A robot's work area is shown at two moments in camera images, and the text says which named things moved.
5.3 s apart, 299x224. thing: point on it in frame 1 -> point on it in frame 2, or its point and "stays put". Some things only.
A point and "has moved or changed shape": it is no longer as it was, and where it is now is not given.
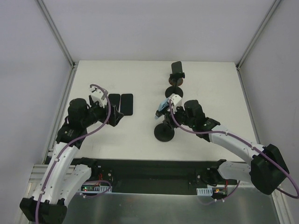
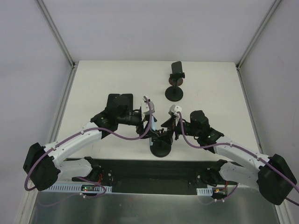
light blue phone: (164, 103) -> (153, 126)
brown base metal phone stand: (176, 79) stays put
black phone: (126, 104) stays put
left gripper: (112, 115) -> (143, 122)
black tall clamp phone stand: (165, 132) has moved or changed shape
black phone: (115, 99) stays put
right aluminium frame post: (258, 32) stays put
